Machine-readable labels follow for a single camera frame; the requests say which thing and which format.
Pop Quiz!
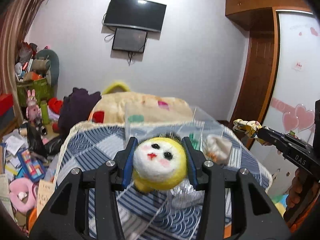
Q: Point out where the yellow white felt doll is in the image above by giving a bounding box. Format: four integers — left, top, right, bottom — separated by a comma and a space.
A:
132, 137, 187, 193

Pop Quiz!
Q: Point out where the brown wooden wardrobe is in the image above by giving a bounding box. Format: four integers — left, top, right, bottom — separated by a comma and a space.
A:
224, 0, 313, 148

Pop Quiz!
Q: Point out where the green cardboard box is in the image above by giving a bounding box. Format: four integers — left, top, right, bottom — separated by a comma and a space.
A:
16, 77, 55, 107

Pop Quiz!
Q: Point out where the small black wall monitor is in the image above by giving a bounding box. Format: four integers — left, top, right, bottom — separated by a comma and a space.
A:
112, 28, 148, 53

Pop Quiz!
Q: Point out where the green bottle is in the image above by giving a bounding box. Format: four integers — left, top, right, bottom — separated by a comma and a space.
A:
40, 100, 50, 125

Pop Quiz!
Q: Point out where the dark purple plush blanket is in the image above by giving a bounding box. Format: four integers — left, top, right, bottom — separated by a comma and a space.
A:
57, 87, 101, 134

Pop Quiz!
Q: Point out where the pink neck pillow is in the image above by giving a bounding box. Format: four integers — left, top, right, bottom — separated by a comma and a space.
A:
9, 178, 36, 214

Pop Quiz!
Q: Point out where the clear plastic storage box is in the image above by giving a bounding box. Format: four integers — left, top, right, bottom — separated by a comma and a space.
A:
125, 106, 224, 153

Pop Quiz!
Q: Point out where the white sliding door with hearts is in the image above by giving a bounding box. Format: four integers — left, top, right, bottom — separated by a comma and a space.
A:
249, 11, 320, 198

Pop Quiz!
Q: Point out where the yellow patterned fabric item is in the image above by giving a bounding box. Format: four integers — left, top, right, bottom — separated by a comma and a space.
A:
233, 119, 267, 145

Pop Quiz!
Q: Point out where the beige plush blanket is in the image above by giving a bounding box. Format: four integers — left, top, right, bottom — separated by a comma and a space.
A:
88, 92, 193, 124

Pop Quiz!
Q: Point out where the striped brown curtain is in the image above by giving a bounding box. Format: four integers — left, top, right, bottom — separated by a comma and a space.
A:
1, 0, 43, 123

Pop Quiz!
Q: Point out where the pink rabbit doll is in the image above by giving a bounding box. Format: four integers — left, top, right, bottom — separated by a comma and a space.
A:
26, 89, 41, 122

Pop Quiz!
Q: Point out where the white sock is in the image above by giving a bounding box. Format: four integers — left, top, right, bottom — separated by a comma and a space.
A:
203, 134, 232, 165

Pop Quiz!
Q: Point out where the red box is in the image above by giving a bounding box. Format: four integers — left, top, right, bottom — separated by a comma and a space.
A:
0, 94, 14, 116

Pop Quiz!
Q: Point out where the red plush item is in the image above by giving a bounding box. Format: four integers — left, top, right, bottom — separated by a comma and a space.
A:
48, 98, 63, 115

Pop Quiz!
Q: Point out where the colourful blue book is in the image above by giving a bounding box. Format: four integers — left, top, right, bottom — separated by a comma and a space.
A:
17, 149, 46, 183

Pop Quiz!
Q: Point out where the grey green plush toy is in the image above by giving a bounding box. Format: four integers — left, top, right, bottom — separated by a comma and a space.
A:
31, 49, 60, 87

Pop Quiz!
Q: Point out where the blue white patterned bedspread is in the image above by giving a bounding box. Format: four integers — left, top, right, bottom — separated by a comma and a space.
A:
54, 120, 273, 239

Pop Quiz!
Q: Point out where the right hand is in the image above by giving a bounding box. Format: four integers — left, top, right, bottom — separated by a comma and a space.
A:
286, 168, 305, 210

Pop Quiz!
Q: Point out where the large black wall television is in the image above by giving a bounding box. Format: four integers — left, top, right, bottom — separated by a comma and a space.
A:
103, 0, 167, 33

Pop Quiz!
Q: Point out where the yellow plush headband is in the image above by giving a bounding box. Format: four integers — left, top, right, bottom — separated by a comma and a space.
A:
101, 81, 131, 95

